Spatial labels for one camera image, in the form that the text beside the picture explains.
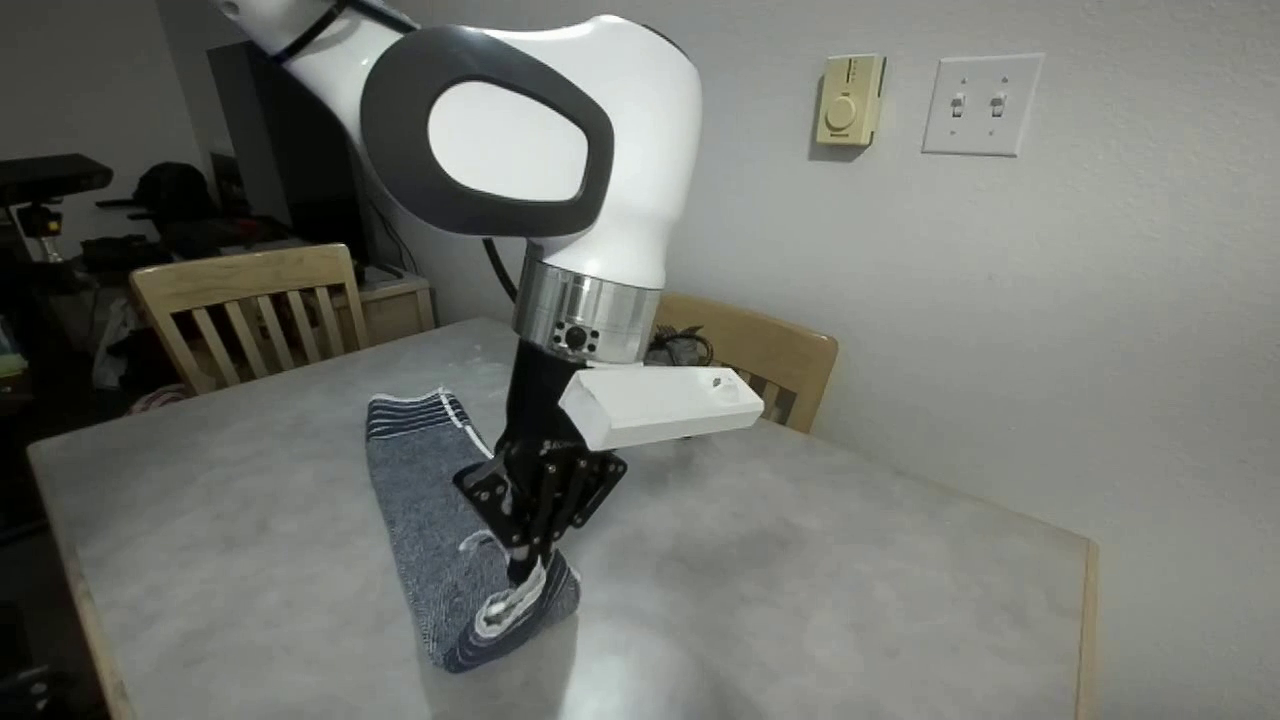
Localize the black upright panel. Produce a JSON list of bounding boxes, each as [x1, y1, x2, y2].
[[203, 38, 393, 263]]

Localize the wooden slat-back chair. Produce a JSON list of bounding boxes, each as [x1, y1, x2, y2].
[[127, 240, 372, 396]]

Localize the beige wall thermostat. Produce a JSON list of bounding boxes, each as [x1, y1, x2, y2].
[[811, 51, 889, 154]]

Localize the blue grey striped towel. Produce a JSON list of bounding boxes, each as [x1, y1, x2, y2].
[[360, 388, 587, 676]]

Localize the wooden chair with cutout back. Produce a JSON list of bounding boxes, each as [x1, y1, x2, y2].
[[647, 293, 846, 436]]

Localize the white double light switch plate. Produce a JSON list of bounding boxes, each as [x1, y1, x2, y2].
[[923, 51, 1047, 161]]

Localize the black padded armrest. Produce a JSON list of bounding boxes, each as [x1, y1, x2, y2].
[[0, 154, 115, 207]]

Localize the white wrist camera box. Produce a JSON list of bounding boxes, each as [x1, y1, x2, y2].
[[555, 366, 771, 457]]

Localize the small beige cabinet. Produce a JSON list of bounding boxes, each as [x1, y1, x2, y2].
[[353, 269, 442, 348]]

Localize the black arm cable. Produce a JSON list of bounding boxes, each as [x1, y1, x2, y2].
[[479, 235, 527, 310]]

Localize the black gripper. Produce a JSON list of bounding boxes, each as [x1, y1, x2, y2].
[[448, 340, 634, 594]]

